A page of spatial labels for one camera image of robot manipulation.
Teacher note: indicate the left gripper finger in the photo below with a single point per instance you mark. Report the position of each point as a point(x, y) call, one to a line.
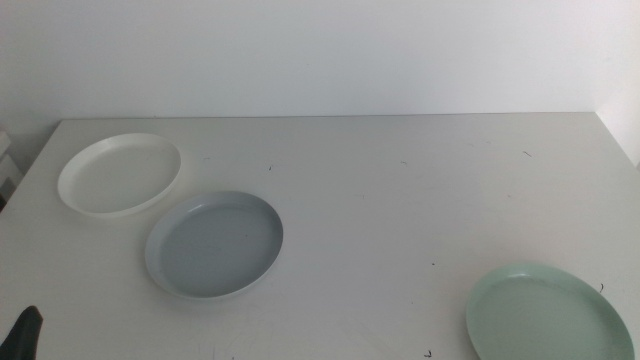
point(22, 335)

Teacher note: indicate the white shallow bowl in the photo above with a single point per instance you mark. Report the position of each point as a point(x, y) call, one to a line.
point(120, 175)

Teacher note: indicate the grey-blue shallow bowl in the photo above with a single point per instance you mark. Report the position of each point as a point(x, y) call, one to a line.
point(215, 250)

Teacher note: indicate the pale green shallow bowl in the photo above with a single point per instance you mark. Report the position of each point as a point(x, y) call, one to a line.
point(540, 320)

